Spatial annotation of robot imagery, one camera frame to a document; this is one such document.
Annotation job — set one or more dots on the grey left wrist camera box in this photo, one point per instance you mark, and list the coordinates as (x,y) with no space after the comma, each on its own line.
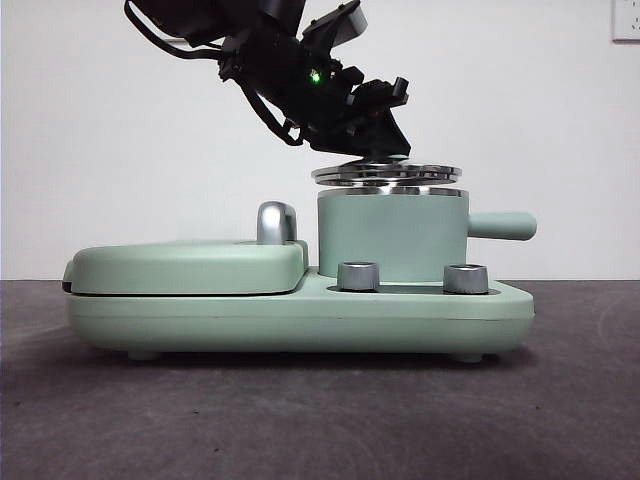
(352,22)

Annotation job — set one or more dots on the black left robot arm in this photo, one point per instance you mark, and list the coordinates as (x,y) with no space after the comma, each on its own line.
(270,55)

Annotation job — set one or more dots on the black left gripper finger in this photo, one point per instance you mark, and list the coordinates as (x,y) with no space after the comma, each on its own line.
(395,137)
(357,137)

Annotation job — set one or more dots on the glass pot lid green knob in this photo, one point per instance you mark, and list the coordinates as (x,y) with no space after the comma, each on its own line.
(430,172)

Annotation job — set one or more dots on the green breakfast machine base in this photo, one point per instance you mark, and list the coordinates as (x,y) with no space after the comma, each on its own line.
(250,325)

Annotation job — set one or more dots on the silver control knob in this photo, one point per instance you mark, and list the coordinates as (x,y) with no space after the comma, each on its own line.
(358,277)
(466,280)

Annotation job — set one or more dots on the white wall socket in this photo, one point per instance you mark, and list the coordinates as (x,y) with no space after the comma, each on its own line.
(627,20)

